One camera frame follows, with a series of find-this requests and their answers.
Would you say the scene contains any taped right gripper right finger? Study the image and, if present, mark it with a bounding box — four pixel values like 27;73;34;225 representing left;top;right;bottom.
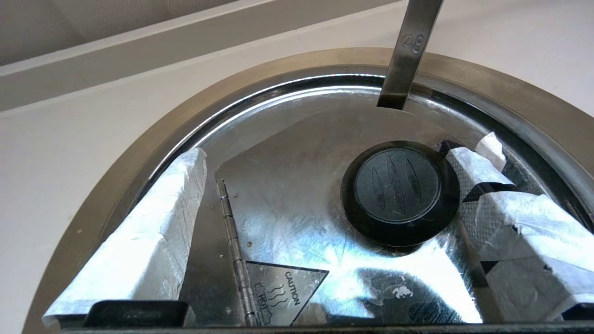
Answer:
441;132;594;323

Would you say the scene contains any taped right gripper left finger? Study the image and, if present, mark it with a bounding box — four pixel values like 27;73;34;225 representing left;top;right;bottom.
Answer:
42;148;208;328

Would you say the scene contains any steel hinged pot lid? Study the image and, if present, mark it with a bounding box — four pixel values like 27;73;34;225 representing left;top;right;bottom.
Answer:
100;70;594;325

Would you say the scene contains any right steel pot lid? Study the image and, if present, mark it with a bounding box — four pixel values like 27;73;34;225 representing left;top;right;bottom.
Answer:
22;46;594;334

